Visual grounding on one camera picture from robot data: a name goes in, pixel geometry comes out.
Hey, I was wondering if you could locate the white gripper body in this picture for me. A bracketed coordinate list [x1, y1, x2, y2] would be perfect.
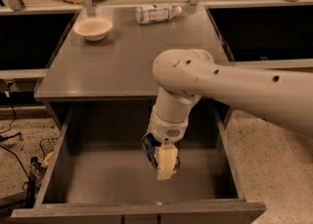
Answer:
[148, 107, 188, 143]

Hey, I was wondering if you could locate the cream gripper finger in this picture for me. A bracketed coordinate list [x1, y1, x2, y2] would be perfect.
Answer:
[156, 143, 178, 180]

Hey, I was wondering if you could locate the blue pepsi can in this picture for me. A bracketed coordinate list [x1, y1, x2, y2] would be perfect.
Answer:
[141, 132, 180, 172]

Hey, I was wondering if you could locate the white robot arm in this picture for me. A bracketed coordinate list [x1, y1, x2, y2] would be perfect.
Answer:
[143, 49, 313, 180]

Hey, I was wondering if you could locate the open grey top drawer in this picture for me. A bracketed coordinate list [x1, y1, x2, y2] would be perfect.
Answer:
[12, 102, 266, 224]

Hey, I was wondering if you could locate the grey cabinet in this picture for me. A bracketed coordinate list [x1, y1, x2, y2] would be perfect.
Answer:
[34, 5, 230, 125]

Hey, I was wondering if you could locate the clear plastic water bottle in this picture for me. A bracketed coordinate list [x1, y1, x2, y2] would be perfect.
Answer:
[135, 4, 182, 24]

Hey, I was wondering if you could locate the white bowl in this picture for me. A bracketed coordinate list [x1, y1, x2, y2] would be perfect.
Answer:
[73, 17, 113, 41]

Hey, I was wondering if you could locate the black wire basket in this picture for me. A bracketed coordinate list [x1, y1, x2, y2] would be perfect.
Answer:
[39, 138, 58, 157]

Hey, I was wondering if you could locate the black floor cable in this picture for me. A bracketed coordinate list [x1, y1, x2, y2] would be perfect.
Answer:
[0, 82, 31, 183]

